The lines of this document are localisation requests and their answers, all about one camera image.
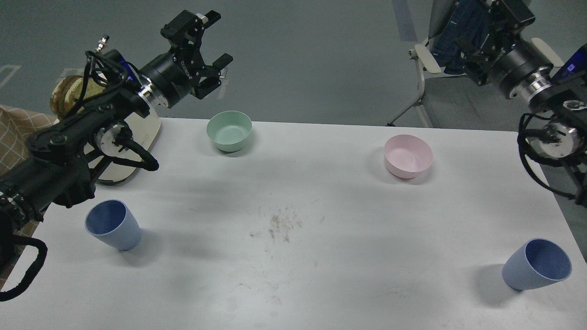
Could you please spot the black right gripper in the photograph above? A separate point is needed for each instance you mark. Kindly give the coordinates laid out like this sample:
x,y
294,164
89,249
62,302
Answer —
x,y
516,67

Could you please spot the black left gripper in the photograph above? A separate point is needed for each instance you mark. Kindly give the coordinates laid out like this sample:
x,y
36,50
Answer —
x,y
181,71

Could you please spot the blue cup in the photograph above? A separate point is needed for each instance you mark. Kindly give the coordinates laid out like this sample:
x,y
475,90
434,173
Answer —
x,y
538,263
114,224

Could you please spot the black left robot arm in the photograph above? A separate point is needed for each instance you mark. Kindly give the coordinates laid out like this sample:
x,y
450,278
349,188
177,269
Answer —
x,y
66,159

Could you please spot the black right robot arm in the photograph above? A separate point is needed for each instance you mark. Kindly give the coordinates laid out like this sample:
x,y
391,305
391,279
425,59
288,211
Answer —
x,y
553,132

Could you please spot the blue denim jacket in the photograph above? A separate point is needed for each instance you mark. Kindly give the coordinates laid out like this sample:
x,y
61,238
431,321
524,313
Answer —
x,y
469,19

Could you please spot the grey office chair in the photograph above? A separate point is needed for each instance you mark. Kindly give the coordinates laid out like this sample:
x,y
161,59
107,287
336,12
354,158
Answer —
x,y
455,101

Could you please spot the green bowl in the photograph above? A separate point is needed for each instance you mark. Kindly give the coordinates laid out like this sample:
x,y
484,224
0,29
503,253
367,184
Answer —
x,y
230,131

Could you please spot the cream toaster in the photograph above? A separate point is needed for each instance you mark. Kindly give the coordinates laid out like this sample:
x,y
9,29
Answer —
x,y
133,137

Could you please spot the pink bowl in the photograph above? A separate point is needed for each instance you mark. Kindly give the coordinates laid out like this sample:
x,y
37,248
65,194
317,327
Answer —
x,y
407,156

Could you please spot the bread slice back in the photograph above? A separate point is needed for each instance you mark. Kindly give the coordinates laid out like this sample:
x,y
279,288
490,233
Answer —
x,y
65,95

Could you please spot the beige patterned cloth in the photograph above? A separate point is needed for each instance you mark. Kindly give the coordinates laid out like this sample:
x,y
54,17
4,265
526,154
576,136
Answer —
x,y
16,125

